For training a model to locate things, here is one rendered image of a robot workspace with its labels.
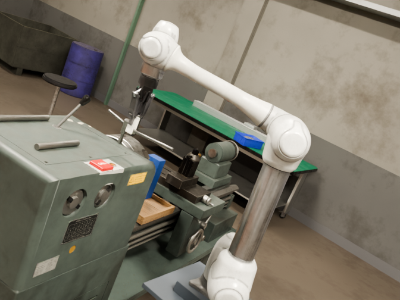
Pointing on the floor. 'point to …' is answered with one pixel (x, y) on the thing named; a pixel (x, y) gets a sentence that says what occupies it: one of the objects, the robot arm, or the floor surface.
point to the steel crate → (32, 46)
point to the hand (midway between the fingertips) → (132, 124)
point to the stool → (60, 81)
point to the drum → (82, 68)
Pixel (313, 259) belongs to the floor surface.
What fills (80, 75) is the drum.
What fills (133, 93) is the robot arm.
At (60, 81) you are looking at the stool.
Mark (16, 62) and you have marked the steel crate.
